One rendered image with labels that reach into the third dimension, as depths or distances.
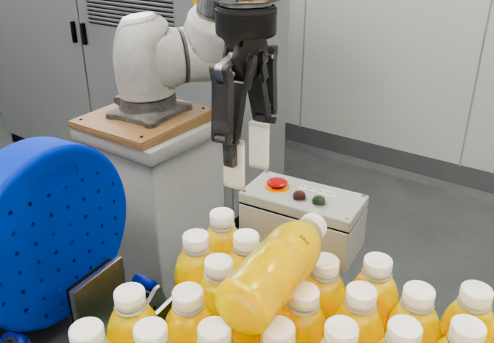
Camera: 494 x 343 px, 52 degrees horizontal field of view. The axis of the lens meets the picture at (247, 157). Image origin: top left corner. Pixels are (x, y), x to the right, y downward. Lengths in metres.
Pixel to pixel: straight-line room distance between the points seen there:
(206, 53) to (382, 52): 2.15
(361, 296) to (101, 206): 0.43
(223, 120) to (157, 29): 0.78
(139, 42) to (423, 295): 0.95
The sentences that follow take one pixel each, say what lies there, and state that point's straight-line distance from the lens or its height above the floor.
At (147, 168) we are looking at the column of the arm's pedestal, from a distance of 1.33.
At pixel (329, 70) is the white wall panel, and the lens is 3.58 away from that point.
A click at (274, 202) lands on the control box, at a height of 1.10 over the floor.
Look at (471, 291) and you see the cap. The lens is 0.71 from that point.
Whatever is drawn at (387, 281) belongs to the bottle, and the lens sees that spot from 0.74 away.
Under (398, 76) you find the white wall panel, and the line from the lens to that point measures 3.39.
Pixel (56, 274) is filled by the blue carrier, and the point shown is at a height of 1.04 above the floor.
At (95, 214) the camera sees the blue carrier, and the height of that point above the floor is 1.10.
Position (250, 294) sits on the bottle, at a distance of 0.56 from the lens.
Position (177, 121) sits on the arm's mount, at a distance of 1.40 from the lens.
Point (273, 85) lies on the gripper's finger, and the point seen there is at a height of 1.32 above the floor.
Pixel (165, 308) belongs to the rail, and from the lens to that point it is 0.83.
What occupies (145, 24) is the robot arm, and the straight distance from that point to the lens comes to 1.37.
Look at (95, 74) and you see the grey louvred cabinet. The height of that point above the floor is 0.72.
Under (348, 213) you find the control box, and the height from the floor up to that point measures 1.10.
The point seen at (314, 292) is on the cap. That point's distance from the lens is 0.66.
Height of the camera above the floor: 1.52
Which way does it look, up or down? 25 degrees down
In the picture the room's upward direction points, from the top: straight up
